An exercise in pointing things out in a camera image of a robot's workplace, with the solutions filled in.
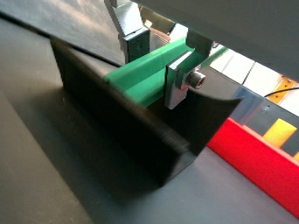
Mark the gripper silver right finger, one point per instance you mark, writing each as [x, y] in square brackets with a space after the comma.
[182, 71]

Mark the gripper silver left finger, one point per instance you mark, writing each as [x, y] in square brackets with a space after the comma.
[133, 33]

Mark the green star-profile bar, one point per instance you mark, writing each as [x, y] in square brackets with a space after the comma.
[139, 79]

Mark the black curved fixture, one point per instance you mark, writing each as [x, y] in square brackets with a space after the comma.
[163, 138]

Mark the red peg board block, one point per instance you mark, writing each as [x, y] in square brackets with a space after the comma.
[265, 164]

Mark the short yellow cylinder peg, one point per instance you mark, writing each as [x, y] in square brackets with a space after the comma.
[280, 132]

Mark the tall yellow rectangular peg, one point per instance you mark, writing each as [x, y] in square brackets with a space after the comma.
[297, 156]

